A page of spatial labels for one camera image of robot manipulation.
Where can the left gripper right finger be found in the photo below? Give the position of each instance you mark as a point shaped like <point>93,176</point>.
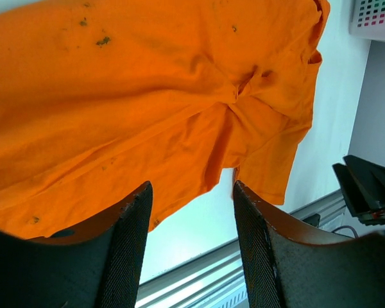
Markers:
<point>289,263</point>

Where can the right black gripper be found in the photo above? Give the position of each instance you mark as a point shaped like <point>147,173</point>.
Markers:
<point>362,184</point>

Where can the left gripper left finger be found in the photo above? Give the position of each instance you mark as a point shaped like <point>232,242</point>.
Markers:
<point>94,263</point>

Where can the orange t shirt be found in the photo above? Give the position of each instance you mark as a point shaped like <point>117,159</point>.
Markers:
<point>98,97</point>

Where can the white plastic laundry basket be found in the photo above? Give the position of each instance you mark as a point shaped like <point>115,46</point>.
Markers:
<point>368,20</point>

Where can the slotted grey cable duct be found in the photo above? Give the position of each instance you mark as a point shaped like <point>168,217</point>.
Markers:
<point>230,298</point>

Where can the aluminium mounting rail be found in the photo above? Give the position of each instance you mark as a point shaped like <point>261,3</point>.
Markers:
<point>193,257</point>

